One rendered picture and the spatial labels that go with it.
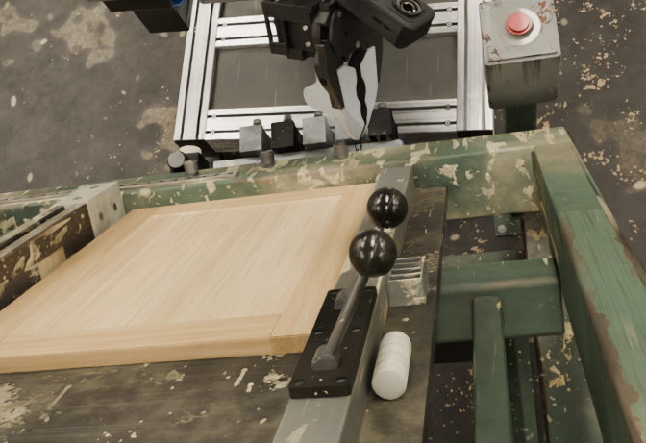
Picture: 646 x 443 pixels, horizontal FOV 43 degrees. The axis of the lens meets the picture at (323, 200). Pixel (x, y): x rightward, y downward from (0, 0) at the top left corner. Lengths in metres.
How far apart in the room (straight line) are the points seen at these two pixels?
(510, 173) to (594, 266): 0.53
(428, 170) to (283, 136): 0.34
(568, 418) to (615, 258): 0.55
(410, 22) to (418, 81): 1.46
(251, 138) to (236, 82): 0.74
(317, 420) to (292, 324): 0.24
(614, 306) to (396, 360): 0.19
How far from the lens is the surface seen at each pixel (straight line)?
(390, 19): 0.72
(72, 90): 2.78
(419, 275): 0.90
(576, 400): 1.35
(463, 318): 1.04
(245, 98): 2.27
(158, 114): 2.60
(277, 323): 0.86
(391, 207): 0.74
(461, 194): 1.34
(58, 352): 0.92
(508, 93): 1.47
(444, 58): 2.20
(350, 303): 0.66
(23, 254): 1.18
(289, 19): 0.78
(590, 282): 0.79
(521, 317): 1.04
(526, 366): 1.12
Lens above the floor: 2.13
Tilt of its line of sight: 67 degrees down
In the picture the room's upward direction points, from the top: 35 degrees counter-clockwise
